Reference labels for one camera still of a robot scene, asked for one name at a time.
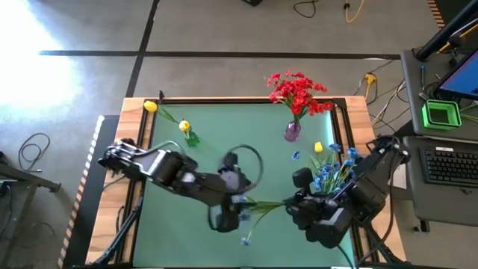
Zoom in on green plastic box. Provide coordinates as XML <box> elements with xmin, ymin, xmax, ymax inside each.
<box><xmin>420</xmin><ymin>99</ymin><xmax>463</xmax><ymax>132</ymax></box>

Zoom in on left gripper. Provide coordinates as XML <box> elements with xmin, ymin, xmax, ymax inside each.
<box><xmin>208</xmin><ymin>151</ymin><xmax>252</xmax><ymax>233</ymax></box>

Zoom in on green table mat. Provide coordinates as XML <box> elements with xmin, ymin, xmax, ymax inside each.
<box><xmin>132</xmin><ymin>101</ymin><xmax>356</xmax><ymax>268</ymax></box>

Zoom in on green glass vase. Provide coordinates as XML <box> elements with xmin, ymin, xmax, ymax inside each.
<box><xmin>185</xmin><ymin>130</ymin><xmax>201</xmax><ymax>147</ymax></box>

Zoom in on yellow floor cable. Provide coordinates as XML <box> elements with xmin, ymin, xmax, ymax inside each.
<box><xmin>343</xmin><ymin>0</ymin><xmax>366</xmax><ymax>24</ymax></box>

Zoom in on black support strut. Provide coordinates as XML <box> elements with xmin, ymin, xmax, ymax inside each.
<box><xmin>349</xmin><ymin>223</ymin><xmax>406</xmax><ymax>265</ymax></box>
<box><xmin>91</xmin><ymin>194</ymin><xmax>146</xmax><ymax>267</ymax></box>

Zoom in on red artificial flower bunch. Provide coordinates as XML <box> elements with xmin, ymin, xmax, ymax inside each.
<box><xmin>279</xmin><ymin>74</ymin><xmax>328</xmax><ymax>123</ymax></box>
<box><xmin>289</xmin><ymin>95</ymin><xmax>334</xmax><ymax>124</ymax></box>
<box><xmin>266</xmin><ymin>69</ymin><xmax>299</xmax><ymax>123</ymax></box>

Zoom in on black coiled floor cable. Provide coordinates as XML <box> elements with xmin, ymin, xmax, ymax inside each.
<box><xmin>17</xmin><ymin>132</ymin><xmax>52</xmax><ymax>173</ymax></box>

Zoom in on grey desk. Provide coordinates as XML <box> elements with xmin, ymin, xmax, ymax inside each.
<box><xmin>400</xmin><ymin>47</ymin><xmax>478</xmax><ymax>228</ymax></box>

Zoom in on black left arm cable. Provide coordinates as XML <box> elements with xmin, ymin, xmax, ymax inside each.
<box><xmin>223</xmin><ymin>143</ymin><xmax>264</xmax><ymax>194</ymax></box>

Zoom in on black keyboard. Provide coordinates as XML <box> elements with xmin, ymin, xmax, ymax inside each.
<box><xmin>418</xmin><ymin>145</ymin><xmax>478</xmax><ymax>188</ymax></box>

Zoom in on green stems on desk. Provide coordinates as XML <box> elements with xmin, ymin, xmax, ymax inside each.
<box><xmin>462</xmin><ymin>102</ymin><xmax>478</xmax><ymax>123</ymax></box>

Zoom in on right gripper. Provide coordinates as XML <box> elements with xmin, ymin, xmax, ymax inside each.
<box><xmin>285</xmin><ymin>167</ymin><xmax>354</xmax><ymax>250</ymax></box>

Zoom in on black metal stand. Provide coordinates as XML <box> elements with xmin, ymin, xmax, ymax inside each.
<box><xmin>0</xmin><ymin>151</ymin><xmax>63</xmax><ymax>269</ymax></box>

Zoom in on black table frame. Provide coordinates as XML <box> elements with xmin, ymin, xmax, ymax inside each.
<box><xmin>115</xmin><ymin>96</ymin><xmax>374</xmax><ymax>268</ymax></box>

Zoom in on black floor mat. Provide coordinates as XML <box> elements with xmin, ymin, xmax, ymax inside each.
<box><xmin>61</xmin><ymin>114</ymin><xmax>124</xmax><ymax>269</ymax></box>

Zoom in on striped hazard tape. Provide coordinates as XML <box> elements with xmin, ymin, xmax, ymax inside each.
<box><xmin>56</xmin><ymin>114</ymin><xmax>106</xmax><ymax>269</ymax></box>

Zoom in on white paper sheet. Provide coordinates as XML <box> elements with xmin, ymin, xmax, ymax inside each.
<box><xmin>394</xmin><ymin>164</ymin><xmax>408</xmax><ymax>190</ymax></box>

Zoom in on monitor with blue screen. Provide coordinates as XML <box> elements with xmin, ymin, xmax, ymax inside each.
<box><xmin>432</xmin><ymin>48</ymin><xmax>478</xmax><ymax>102</ymax></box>

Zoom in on purple glass vase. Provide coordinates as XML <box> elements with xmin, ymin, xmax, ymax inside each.
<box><xmin>283</xmin><ymin>120</ymin><xmax>302</xmax><ymax>143</ymax></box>

